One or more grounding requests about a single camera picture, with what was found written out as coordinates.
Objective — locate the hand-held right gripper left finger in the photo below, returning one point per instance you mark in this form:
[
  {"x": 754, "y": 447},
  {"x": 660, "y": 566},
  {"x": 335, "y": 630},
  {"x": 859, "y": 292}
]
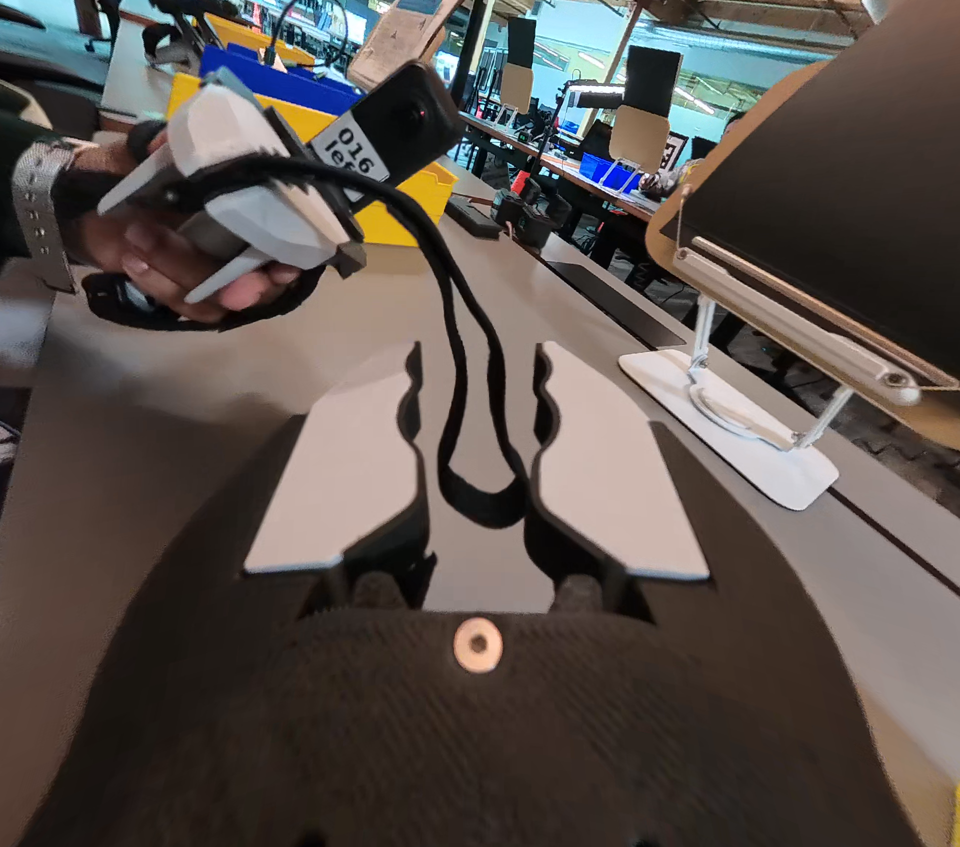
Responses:
[{"x": 345, "y": 479}]

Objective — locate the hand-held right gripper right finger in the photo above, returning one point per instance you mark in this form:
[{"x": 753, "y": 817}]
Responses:
[{"x": 615, "y": 487}]

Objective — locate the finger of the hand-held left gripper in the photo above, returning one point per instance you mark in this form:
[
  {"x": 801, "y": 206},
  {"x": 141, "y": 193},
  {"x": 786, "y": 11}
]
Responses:
[
  {"x": 277, "y": 224},
  {"x": 217, "y": 131}
]

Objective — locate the yellow plastic bin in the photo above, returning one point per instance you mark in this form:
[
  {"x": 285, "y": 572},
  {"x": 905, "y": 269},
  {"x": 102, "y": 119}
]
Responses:
[
  {"x": 390, "y": 224},
  {"x": 240, "y": 33}
]

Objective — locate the person's left forearm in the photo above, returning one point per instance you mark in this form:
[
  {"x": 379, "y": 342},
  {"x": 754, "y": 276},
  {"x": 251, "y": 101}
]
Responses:
[{"x": 11, "y": 172}]

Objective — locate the grey desk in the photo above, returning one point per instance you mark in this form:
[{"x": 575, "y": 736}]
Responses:
[{"x": 187, "y": 412}]

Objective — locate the person's left hand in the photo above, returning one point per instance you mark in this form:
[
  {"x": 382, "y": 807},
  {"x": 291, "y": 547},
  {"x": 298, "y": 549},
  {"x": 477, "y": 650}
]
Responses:
[{"x": 142, "y": 247}]

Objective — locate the blue plastic bin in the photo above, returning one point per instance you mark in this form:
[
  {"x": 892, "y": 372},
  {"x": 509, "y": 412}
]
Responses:
[
  {"x": 600, "y": 168},
  {"x": 255, "y": 71}
]

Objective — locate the cardboard sign board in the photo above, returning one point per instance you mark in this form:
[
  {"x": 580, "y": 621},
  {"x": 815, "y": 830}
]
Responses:
[{"x": 420, "y": 14}]

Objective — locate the white tablet stand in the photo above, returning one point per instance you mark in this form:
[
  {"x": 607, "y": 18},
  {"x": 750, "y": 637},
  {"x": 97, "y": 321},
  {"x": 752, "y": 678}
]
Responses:
[{"x": 675, "y": 382}]

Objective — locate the flat black case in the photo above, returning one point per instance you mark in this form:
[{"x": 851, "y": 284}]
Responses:
[{"x": 472, "y": 221}]

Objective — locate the black battery charger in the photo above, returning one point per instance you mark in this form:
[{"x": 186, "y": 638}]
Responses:
[
  {"x": 546, "y": 213},
  {"x": 508, "y": 209}
]

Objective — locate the long background workbench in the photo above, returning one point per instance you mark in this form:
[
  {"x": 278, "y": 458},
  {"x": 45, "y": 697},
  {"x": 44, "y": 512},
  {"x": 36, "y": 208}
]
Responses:
[{"x": 559, "y": 168}]

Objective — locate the silver watch band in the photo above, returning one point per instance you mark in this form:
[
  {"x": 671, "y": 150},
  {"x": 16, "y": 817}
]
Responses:
[{"x": 41, "y": 209}]

